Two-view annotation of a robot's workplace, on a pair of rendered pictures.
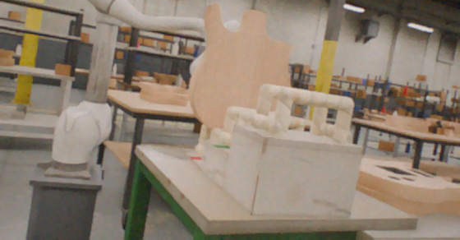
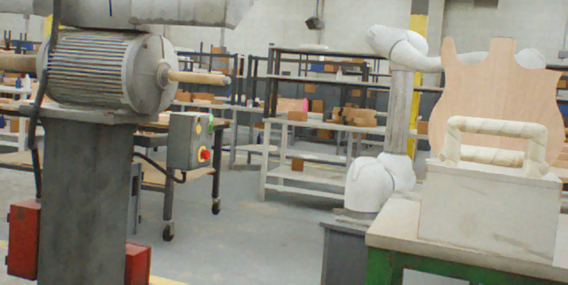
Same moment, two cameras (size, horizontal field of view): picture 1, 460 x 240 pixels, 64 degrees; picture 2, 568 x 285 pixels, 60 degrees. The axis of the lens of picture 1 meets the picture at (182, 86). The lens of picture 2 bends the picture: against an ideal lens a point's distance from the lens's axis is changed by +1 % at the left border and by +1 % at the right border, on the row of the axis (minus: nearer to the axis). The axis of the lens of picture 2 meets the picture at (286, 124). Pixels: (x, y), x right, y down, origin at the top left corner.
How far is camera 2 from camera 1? 0.71 m
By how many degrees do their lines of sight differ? 41
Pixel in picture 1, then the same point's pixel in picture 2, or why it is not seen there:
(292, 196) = (463, 226)
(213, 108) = not seen: hidden behind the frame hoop
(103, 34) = (396, 83)
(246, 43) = (489, 76)
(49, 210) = (337, 254)
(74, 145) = (359, 193)
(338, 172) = (525, 208)
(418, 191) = not seen: outside the picture
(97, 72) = (391, 122)
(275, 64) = (534, 96)
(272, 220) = (435, 245)
